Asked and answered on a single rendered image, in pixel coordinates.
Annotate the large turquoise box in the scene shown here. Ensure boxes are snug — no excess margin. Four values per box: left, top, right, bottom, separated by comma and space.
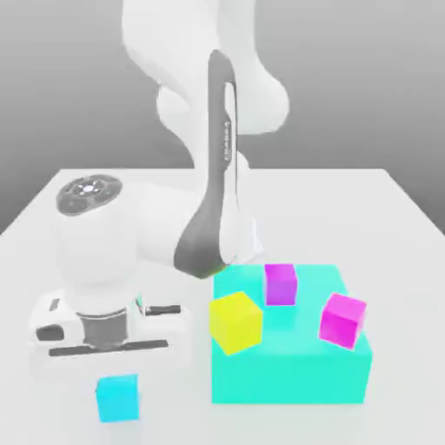
211, 263, 374, 405

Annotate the small purple cube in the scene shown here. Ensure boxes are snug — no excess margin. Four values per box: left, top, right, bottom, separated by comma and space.
263, 263, 298, 307

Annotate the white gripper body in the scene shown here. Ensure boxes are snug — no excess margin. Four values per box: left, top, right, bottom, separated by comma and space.
30, 338, 193, 382

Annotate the small cyan cube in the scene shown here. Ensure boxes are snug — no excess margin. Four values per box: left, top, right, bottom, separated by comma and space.
96, 374, 141, 424

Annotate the small magenta cube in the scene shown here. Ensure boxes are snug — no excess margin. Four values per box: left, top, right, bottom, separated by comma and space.
318, 292, 369, 351

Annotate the small yellow cube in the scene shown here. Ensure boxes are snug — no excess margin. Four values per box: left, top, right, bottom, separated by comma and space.
209, 290, 264, 356

